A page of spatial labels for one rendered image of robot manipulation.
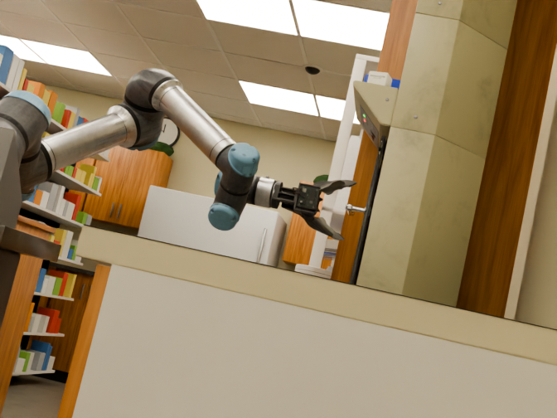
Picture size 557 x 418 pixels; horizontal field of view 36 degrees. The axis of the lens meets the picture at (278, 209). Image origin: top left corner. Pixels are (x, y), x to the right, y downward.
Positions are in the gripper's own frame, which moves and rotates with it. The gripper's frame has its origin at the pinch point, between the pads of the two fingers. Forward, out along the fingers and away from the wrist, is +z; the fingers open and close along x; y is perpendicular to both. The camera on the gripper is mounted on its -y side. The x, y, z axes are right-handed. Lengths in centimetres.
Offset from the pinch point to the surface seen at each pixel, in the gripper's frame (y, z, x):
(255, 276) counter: 115, -2, -28
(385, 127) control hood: 8.9, 4.2, 21.1
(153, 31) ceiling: -325, -181, 145
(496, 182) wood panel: -26.4, 36.4, 20.9
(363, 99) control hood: 10.4, -2.4, 26.7
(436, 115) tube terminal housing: 10.7, 16.0, 25.9
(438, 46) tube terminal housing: 10.7, 12.8, 43.5
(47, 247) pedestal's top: 40, -59, -27
